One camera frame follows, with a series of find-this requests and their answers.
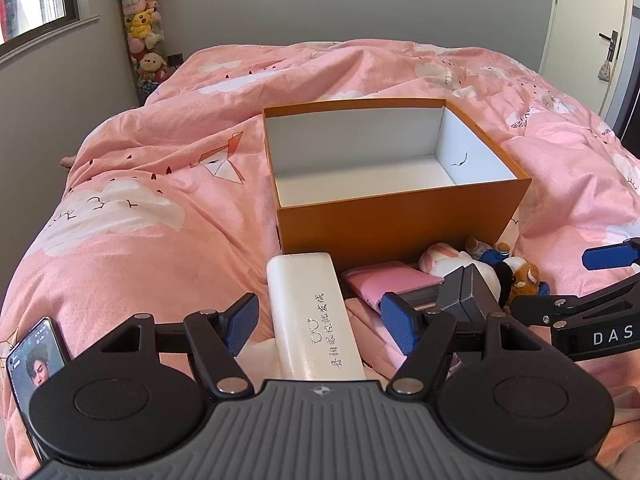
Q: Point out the small doll plush blue outfit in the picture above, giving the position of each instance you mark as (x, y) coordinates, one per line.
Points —
(492, 254)

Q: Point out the clear tube of plush toys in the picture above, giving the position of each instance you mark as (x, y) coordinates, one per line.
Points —
(142, 25)

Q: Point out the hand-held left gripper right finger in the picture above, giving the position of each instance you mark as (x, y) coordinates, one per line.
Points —
(400, 325)

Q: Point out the brown hamster plush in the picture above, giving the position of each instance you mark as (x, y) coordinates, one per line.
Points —
(525, 274)

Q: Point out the grey box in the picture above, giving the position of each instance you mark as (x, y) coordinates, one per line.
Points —
(465, 290)

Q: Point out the white plush with black ear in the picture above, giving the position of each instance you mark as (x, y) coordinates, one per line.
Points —
(440, 260)

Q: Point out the pink fabric pouch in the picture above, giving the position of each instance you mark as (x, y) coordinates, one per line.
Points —
(385, 280)

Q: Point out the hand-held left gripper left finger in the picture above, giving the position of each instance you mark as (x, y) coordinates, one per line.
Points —
(240, 327)

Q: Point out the white glasses case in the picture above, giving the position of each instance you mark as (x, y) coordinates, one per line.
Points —
(310, 310)

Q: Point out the small hanging pouch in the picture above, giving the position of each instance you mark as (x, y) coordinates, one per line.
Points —
(604, 70)

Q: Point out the orange cardboard box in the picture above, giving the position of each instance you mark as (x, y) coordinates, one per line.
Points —
(400, 225)

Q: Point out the smartphone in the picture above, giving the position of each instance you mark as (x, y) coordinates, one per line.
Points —
(35, 370)

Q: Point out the wall socket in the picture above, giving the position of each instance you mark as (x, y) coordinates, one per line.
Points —
(175, 58)

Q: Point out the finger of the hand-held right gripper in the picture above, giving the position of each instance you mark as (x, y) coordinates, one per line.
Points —
(575, 306)
(607, 256)

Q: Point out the white door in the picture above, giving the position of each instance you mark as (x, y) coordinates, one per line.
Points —
(580, 20)

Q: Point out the pink printed blanket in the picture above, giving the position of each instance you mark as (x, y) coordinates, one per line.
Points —
(175, 160)

